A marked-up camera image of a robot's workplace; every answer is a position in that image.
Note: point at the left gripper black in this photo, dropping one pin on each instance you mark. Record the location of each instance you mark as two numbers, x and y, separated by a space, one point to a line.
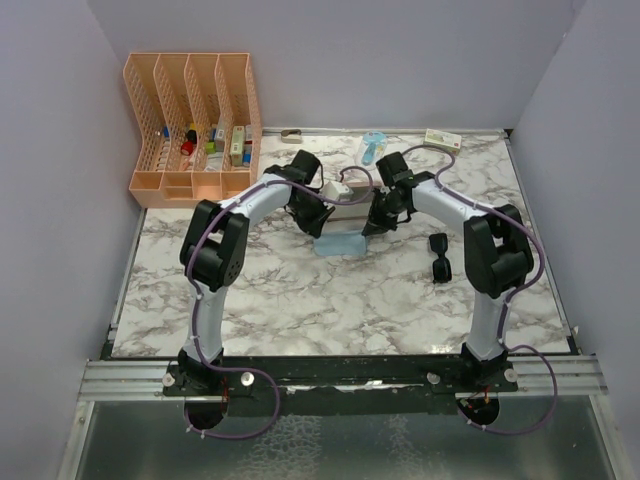
315 225

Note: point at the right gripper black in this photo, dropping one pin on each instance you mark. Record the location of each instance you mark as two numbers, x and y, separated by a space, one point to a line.
376 223

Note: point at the pink glasses case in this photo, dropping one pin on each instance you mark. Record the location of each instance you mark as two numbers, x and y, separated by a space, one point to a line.
351 217

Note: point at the light blue cleaning cloth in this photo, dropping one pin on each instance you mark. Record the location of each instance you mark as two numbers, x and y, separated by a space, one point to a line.
348 243

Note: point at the black sunglasses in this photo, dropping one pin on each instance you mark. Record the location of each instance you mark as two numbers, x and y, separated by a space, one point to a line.
441 266

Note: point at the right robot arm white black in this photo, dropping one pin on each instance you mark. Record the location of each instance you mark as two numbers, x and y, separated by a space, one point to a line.
497 254

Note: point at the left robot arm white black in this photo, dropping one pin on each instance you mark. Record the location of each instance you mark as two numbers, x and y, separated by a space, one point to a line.
214 248

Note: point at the blue white packaged item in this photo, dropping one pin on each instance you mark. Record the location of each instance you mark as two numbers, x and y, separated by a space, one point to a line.
371 149

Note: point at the green white box in organizer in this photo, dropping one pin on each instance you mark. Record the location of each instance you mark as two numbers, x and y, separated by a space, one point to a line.
237 146

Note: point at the small white green box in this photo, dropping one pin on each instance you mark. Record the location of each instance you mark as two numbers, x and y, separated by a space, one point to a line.
444 140

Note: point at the red black small bottle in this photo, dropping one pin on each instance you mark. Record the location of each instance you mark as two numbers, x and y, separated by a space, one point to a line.
190 142

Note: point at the peach desk file organizer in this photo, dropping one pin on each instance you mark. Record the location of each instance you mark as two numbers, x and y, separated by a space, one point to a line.
200 125

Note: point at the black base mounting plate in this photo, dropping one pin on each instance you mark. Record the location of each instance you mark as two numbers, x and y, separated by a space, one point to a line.
336 385

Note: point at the aluminium rail frame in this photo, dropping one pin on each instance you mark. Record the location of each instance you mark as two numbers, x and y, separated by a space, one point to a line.
123 381

